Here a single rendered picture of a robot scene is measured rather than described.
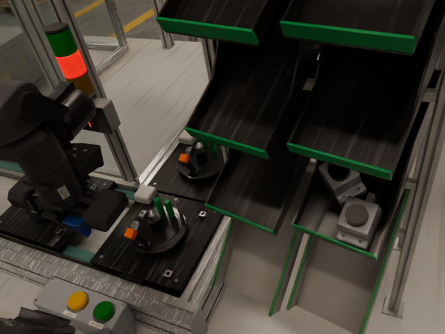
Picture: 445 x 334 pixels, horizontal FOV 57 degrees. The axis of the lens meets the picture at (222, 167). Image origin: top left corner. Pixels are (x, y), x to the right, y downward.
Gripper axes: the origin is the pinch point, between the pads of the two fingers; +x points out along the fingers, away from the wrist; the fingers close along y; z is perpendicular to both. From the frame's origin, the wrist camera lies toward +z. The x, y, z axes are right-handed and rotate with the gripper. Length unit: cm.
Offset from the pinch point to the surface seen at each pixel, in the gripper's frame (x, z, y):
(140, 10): 131, 364, 264
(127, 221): 28.7, 19.8, 15.0
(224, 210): 6.4, 13.2, -18.1
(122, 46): 38, 119, 88
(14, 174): 33, 28, 66
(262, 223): 6.2, 12.2, -25.2
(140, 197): 27.1, 26.5, 14.9
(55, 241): 28.6, 9.0, 29.1
